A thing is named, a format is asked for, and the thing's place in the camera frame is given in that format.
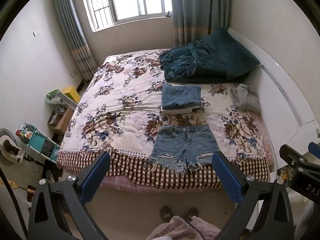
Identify striped grey curtain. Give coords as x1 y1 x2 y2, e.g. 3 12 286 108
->
171 0 232 47
51 0 98 81

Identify dark teal blanket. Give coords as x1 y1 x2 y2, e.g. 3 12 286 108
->
159 41 227 83

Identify teal shelf rack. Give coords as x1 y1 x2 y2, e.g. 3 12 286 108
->
16 122 61 162

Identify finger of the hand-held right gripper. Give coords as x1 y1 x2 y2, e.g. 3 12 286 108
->
279 144 309 168
308 141 320 155

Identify dark teal pillow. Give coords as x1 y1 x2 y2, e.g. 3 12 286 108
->
201 26 260 80

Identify black cable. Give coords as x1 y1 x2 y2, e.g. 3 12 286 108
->
184 217 206 240

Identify window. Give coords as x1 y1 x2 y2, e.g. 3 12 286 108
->
79 0 173 33

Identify person's pink plaid pants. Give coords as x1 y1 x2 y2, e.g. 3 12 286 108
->
146 215 222 240

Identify white bed headboard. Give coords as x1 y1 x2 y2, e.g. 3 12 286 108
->
227 27 320 170

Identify green and white box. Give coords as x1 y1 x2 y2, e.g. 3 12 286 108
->
46 89 78 111

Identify pink plaid mattress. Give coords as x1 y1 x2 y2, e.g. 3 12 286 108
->
101 175 223 193

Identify folded blue jeans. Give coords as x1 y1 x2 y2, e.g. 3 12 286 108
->
161 84 203 110

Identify yellow box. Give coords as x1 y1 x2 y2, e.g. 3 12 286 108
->
62 86 81 103

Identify bed with floral cover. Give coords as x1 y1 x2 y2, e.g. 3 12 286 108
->
57 49 272 183

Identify crumpled grey cloth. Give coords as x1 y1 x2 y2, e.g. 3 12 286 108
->
230 84 261 112

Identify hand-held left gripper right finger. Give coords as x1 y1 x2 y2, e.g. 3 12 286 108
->
211 151 294 240

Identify standing fan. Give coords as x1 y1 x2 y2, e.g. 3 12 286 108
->
0 128 26 167

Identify dark slipper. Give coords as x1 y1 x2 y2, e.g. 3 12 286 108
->
185 207 200 222
160 206 172 223

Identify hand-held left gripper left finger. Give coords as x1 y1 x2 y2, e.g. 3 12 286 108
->
27 151 112 240

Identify cardboard box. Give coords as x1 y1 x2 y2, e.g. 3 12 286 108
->
48 107 75 136

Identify frayed denim shorts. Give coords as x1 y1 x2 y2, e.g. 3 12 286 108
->
149 124 221 173

